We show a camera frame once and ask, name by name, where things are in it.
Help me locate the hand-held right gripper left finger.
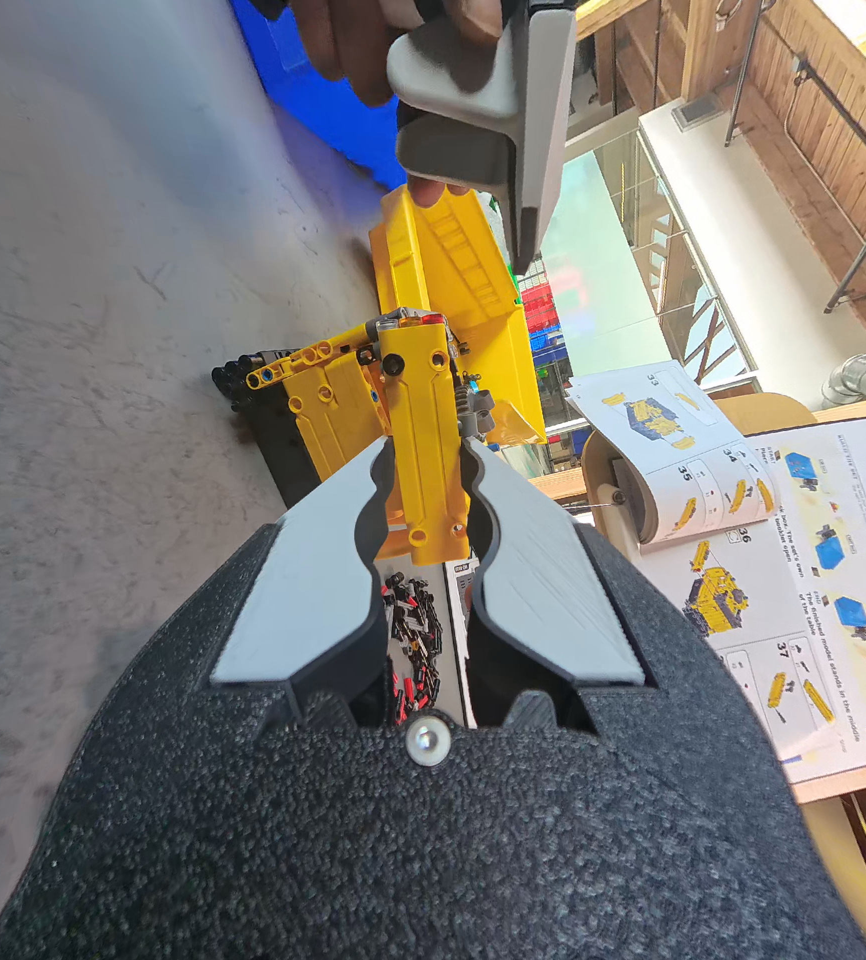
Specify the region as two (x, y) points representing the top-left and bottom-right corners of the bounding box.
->
(210, 436), (398, 727)

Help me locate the stack of coloured crates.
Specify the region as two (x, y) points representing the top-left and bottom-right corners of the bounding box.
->
(519, 258), (580, 451)

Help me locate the lego instruction booklet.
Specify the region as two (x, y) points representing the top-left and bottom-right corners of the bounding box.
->
(566, 360), (850, 766)

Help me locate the pile of small lego pins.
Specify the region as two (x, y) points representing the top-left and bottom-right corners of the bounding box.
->
(379, 571), (446, 726)

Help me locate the yellow plastic storage bin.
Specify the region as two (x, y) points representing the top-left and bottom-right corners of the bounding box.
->
(369, 183), (548, 445)

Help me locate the yellow lego vehicle model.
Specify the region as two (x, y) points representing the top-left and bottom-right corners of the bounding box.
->
(211, 303), (499, 511)

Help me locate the blue plastic storage bin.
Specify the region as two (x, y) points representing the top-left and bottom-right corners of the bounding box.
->
(229, 0), (413, 190)

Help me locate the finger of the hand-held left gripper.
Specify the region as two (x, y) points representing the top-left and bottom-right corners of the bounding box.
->
(386, 11), (578, 228)
(395, 112), (533, 276)

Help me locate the person's left hand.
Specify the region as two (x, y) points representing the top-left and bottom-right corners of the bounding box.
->
(290, 0), (505, 108)

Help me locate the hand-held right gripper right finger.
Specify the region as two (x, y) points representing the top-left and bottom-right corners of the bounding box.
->
(463, 437), (647, 729)

